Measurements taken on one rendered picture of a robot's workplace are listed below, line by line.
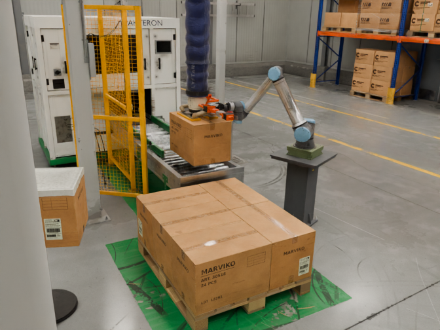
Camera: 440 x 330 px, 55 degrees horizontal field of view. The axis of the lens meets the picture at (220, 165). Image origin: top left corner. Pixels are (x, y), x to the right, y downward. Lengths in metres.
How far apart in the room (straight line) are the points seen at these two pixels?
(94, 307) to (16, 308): 3.17
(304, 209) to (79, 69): 2.53
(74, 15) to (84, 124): 0.98
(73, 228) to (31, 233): 2.65
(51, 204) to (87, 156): 1.60
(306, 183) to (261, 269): 1.39
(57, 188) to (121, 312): 1.07
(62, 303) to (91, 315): 0.25
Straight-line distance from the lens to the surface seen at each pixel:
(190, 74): 4.09
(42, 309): 0.24
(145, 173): 4.64
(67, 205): 2.80
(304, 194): 4.28
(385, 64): 11.49
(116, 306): 3.38
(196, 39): 4.02
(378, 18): 11.61
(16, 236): 0.22
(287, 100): 3.95
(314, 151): 4.15
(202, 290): 2.91
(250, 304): 3.21
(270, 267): 3.14
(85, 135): 4.29
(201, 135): 3.94
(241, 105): 4.11
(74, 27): 4.13
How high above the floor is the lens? 2.06
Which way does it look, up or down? 20 degrees down
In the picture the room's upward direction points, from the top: 1 degrees clockwise
